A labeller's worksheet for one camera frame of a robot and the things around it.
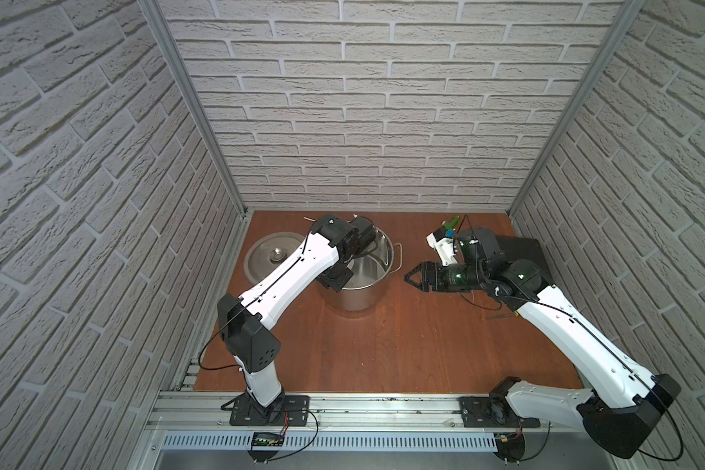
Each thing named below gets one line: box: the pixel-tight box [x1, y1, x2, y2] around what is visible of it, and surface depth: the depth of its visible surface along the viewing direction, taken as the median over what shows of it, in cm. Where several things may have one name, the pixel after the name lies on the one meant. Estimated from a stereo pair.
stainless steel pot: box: [322, 227, 403, 312], surface depth 96 cm
